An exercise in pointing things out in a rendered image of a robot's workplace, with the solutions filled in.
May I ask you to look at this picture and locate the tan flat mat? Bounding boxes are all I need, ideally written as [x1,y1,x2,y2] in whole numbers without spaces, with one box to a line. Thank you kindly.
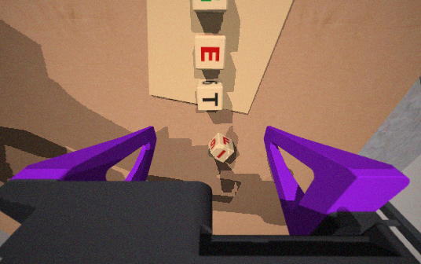
[147,0,293,113]

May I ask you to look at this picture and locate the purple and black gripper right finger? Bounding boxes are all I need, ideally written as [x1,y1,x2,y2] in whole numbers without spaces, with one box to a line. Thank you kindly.
[264,126,410,235]

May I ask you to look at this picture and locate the beige letter block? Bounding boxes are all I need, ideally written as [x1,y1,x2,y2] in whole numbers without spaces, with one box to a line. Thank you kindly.
[196,79,223,111]
[192,0,228,13]
[194,34,226,70]
[208,133,234,163]

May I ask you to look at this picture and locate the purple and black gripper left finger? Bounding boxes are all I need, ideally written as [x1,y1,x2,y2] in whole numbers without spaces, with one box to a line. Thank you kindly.
[10,126,156,181]

